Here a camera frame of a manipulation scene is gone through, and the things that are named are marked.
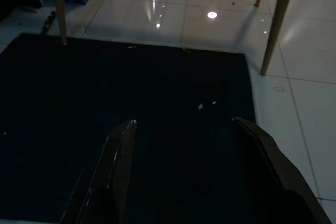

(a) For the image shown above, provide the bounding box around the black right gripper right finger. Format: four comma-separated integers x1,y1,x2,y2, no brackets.
231,116,333,224

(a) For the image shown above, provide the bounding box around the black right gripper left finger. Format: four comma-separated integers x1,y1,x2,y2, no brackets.
65,120,137,224

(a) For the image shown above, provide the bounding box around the black floor mat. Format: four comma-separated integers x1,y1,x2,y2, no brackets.
0,33,259,224

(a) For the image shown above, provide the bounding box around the black plastic strip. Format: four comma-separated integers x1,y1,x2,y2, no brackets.
39,10,57,36

